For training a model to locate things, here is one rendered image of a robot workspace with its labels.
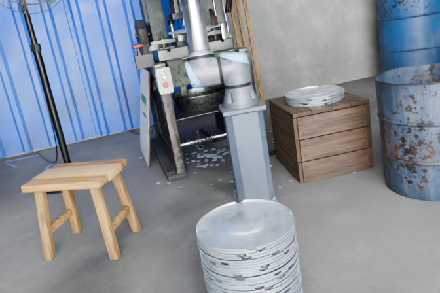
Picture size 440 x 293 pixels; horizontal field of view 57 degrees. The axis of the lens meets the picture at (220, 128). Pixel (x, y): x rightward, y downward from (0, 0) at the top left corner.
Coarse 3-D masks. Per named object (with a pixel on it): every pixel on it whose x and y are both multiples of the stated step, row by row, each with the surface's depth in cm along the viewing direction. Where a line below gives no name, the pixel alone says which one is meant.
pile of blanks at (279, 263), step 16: (288, 240) 110; (208, 256) 111; (224, 256) 109; (240, 256) 107; (256, 256) 106; (272, 256) 107; (288, 256) 111; (208, 272) 114; (224, 272) 109; (240, 272) 107; (256, 272) 107; (272, 272) 108; (288, 272) 111; (208, 288) 118; (224, 288) 112; (240, 288) 108; (256, 288) 109; (272, 288) 110; (288, 288) 113
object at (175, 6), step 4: (172, 0) 228; (176, 0) 228; (180, 0) 226; (172, 4) 230; (176, 4) 228; (180, 4) 226; (172, 8) 233; (176, 8) 229; (180, 8) 226; (172, 12) 236; (176, 12) 229; (180, 12) 231
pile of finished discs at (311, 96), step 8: (304, 88) 219; (312, 88) 216; (320, 88) 213; (328, 88) 209; (336, 88) 206; (288, 96) 207; (296, 96) 204; (304, 96) 201; (312, 96) 198; (320, 96) 195; (328, 96) 192; (336, 96) 194; (288, 104) 205; (296, 104) 198; (304, 104) 200; (312, 104) 193; (320, 104) 192
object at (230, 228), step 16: (224, 208) 131; (240, 208) 129; (256, 208) 127; (272, 208) 125; (288, 208) 122; (208, 224) 122; (224, 224) 119; (240, 224) 118; (256, 224) 116; (272, 224) 116; (288, 224) 114; (208, 240) 113; (224, 240) 112; (240, 240) 110; (256, 240) 109; (272, 240) 108
